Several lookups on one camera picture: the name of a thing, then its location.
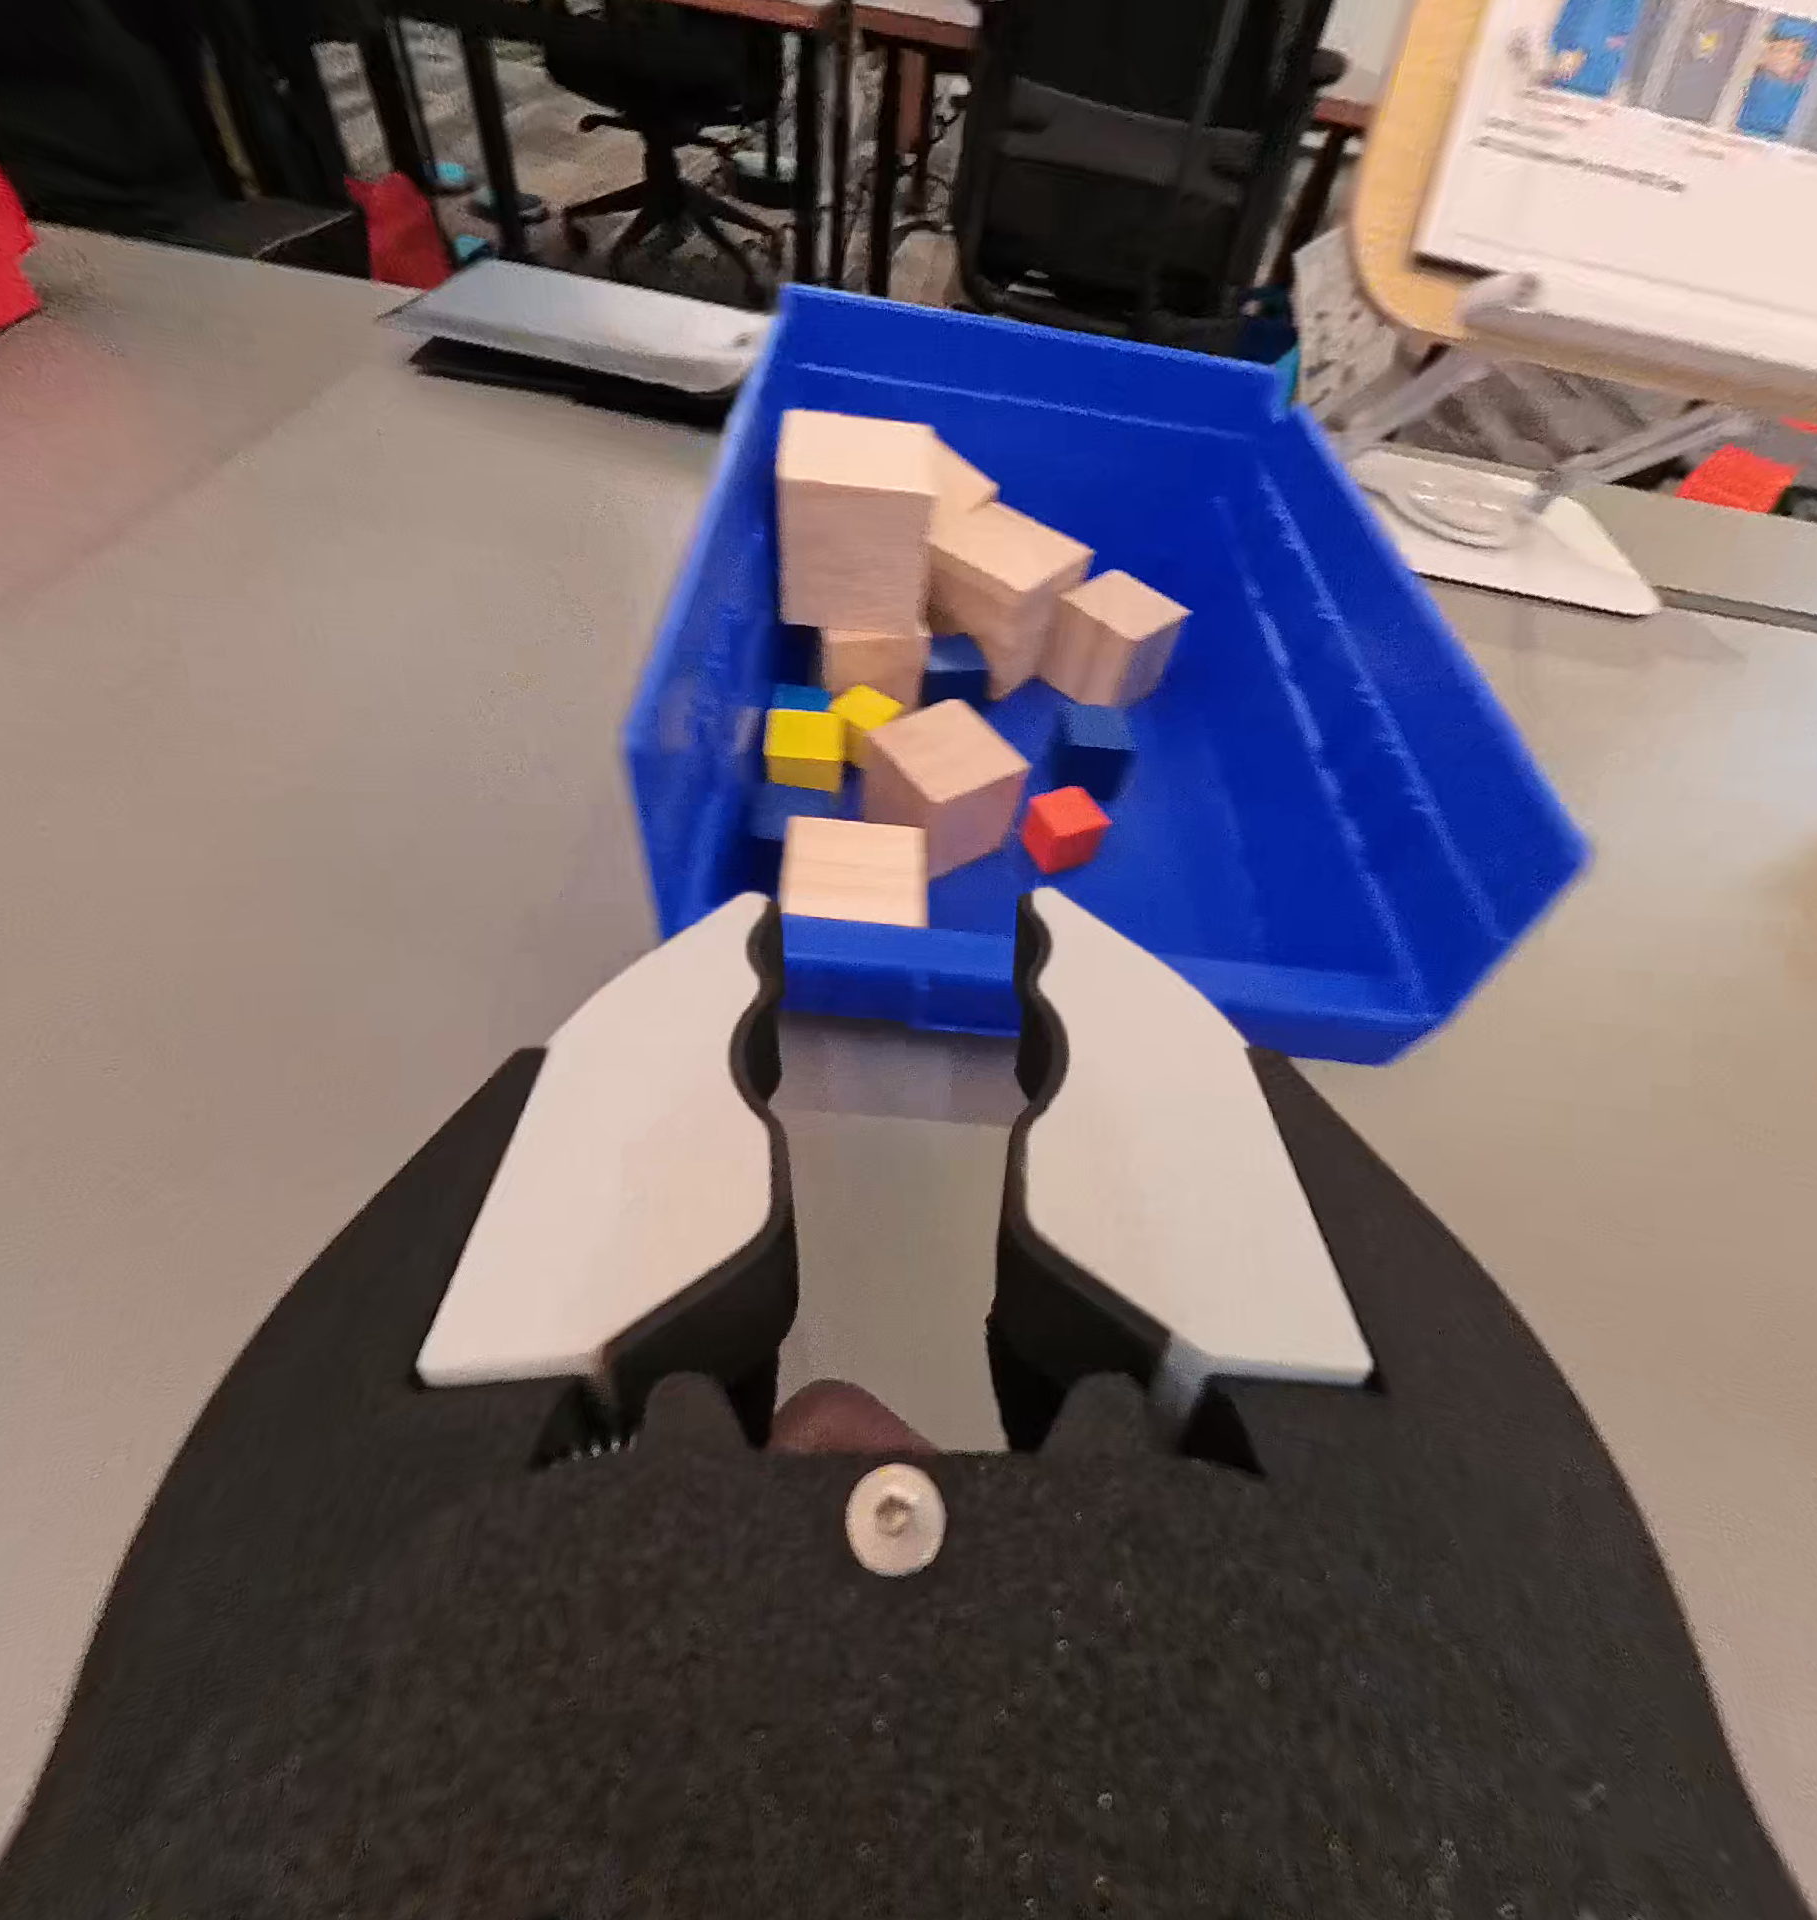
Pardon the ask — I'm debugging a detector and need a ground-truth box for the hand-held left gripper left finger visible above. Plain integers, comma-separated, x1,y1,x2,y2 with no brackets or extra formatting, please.
417,892,800,1449

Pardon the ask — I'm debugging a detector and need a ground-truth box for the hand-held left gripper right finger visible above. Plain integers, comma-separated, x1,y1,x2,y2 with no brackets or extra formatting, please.
985,886,1374,1451

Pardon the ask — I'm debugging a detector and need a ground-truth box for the small red cube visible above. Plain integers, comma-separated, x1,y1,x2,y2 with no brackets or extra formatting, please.
1021,785,1113,876

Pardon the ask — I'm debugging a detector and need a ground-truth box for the blue plastic bin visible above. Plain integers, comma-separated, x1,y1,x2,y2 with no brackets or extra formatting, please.
624,283,1592,1068

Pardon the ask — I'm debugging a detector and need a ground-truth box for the pile of plain wooden cubes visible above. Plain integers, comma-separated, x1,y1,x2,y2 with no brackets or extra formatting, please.
777,409,1190,931

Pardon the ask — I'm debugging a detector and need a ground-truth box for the white desk stand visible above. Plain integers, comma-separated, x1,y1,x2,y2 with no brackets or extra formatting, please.
1339,270,1817,620

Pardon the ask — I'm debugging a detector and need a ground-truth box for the grey desk hatch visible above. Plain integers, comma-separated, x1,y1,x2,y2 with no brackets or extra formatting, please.
381,259,773,404

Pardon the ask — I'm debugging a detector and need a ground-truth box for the white printed sheet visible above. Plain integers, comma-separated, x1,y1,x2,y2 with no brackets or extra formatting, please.
1287,225,1402,441

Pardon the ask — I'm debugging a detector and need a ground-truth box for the red bag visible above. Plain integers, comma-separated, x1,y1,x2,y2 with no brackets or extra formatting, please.
344,173,453,292

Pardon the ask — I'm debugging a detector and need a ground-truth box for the black office chair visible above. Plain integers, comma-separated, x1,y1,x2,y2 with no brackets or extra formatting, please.
544,0,792,275
950,0,1347,354

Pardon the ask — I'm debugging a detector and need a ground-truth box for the beige wooden board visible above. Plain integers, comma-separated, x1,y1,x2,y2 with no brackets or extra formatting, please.
1350,0,1817,434

